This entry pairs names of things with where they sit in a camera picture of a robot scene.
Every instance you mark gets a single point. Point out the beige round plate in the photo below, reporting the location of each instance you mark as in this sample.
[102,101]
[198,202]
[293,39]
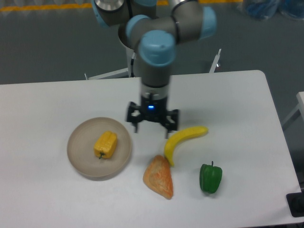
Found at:
[80,149]

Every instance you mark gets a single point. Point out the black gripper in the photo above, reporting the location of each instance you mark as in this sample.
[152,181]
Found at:
[153,111]

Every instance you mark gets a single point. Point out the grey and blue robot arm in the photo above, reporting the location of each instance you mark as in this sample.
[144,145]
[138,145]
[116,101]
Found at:
[154,42]

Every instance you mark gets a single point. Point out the orange bread pastry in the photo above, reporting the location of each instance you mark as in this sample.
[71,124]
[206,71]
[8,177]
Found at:
[157,177]

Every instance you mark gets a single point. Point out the yellow floor marking tape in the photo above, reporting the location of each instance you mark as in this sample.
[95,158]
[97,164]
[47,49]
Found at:
[31,5]

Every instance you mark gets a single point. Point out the yellow bell pepper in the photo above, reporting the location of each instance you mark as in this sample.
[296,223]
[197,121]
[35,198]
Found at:
[105,146]

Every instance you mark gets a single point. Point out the white side table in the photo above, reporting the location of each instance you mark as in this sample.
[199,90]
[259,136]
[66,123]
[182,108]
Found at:
[295,113]

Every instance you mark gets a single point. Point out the white metal frame leg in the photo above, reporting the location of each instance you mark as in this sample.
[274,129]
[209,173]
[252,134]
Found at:
[215,64]

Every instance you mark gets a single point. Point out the green bell pepper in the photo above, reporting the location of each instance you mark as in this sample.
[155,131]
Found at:
[210,177]

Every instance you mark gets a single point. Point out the yellow banana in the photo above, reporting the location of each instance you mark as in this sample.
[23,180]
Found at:
[179,137]

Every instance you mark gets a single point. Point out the blue plastic bag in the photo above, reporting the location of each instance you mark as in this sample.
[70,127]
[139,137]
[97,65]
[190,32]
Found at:
[265,9]

